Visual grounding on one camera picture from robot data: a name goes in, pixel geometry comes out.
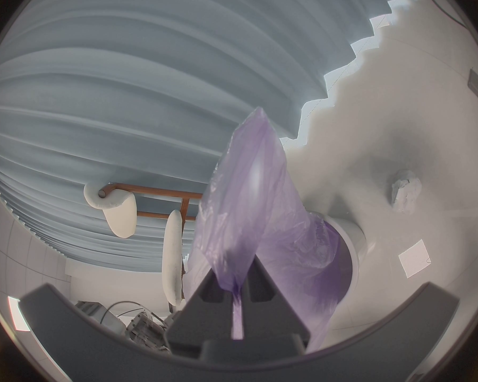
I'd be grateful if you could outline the white cushioned wooden chair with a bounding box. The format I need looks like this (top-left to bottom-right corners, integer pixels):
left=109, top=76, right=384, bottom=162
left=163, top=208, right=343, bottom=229
left=84, top=181, right=206, bottom=307

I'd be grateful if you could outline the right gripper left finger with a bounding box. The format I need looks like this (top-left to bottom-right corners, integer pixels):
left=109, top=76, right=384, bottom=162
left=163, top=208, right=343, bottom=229
left=163, top=269, right=240, bottom=361

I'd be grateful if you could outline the purple plastic bag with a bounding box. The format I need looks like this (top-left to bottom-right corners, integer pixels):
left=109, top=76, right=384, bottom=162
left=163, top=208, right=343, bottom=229
left=183, top=107, right=353, bottom=353

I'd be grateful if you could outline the crumpled white paper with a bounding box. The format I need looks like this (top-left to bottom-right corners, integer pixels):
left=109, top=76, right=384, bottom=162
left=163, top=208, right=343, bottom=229
left=390, top=170, right=423, bottom=214

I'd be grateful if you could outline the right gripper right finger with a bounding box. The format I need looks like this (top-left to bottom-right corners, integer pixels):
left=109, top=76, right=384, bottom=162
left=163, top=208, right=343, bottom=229
left=241, top=254, right=312, bottom=357

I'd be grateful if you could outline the white trash bin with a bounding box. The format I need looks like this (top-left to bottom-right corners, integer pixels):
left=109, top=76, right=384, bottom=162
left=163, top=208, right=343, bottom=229
left=321, top=212, right=378, bottom=305

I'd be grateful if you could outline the pale blue curtain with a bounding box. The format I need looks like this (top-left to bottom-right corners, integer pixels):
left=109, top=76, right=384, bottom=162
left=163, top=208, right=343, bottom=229
left=0, top=0, right=427, bottom=274

